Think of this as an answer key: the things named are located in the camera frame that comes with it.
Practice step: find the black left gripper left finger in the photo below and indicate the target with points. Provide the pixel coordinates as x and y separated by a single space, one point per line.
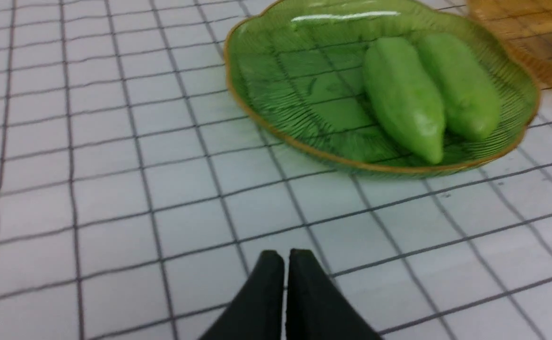
256 311

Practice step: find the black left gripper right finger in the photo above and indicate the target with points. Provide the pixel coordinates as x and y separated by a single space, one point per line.
316 310

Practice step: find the green vegetable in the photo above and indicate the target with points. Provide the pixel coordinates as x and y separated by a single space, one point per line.
405 100
472 103

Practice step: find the green glass plate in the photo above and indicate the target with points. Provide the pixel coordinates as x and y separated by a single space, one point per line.
295 69

